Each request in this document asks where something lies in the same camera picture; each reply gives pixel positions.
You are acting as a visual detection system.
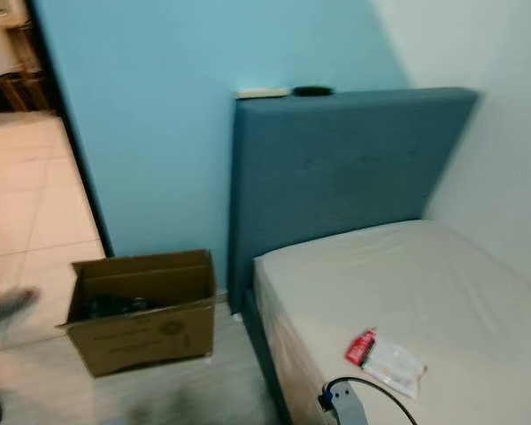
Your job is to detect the red and white wrapper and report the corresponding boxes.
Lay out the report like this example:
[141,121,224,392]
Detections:
[343,328,427,399]

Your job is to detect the mattress with cream sheet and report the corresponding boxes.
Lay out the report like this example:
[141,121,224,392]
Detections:
[252,220,531,425]

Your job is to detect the blue upholstered headboard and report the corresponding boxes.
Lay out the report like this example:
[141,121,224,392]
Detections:
[227,87,481,313]

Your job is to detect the flat black object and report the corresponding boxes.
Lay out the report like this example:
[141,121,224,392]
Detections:
[292,85,335,97]

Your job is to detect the flat cream object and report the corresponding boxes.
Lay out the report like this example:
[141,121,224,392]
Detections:
[236,86,290,98]

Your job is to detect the brown cardboard box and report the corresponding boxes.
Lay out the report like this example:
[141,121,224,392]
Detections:
[60,250,218,379]

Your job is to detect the white chair wooden legs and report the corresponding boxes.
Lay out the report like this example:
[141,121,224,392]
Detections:
[0,0,50,112]

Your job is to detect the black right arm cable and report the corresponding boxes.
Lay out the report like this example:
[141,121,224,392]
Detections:
[323,376,419,425]

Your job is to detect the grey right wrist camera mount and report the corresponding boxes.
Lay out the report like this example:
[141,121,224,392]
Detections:
[319,382,369,425]

